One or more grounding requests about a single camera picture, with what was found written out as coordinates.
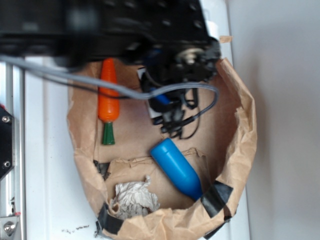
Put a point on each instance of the orange toy carrot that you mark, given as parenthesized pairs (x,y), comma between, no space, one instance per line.
(108,105)

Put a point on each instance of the crumpled white paper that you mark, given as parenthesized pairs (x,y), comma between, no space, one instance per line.
(133,199)

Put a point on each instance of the brown paper bag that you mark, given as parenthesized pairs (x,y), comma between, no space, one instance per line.
(150,187)

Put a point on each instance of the aluminium frame rail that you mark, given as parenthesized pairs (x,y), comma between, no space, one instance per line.
(12,187)

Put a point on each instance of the black tape strip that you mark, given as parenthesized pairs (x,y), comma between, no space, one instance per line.
(216,198)

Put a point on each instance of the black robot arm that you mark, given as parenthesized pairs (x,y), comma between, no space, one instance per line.
(170,38)

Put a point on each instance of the blue plastic bottle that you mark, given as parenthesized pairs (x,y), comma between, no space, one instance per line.
(177,168)

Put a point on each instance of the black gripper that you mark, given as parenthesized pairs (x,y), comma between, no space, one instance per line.
(193,65)

